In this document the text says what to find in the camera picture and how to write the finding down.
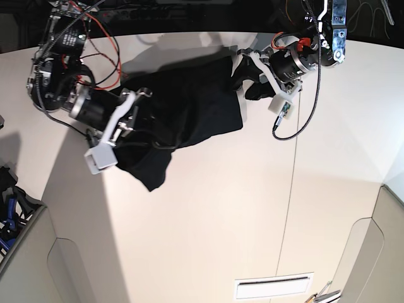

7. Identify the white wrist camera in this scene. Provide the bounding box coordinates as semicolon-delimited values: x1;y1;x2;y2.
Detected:
84;143;118;175
268;94;294;119

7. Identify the black T-shirt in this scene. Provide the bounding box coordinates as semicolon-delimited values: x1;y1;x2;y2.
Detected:
112;56;243;191

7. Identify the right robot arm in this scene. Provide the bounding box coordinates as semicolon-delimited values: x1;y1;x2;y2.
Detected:
27;1;129;147

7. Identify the black braided camera cable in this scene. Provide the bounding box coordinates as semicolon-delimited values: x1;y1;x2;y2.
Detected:
272;18;323;142

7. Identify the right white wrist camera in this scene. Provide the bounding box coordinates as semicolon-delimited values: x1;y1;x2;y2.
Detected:
84;143;118;175

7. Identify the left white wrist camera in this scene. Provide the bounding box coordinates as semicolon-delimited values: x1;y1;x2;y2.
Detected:
268;94;294;119

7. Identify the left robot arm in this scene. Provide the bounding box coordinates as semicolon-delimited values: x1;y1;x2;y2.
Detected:
230;1;347;100

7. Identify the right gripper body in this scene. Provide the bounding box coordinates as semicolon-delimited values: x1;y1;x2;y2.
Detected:
68;88;153;148

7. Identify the blue black clutter pile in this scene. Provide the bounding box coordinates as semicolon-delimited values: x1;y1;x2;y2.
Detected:
1;166;42;259

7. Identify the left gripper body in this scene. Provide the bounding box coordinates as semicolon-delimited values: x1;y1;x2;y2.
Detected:
237;39;318;93

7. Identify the grey tool at edge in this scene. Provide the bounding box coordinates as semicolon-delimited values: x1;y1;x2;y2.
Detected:
305;290;342;303

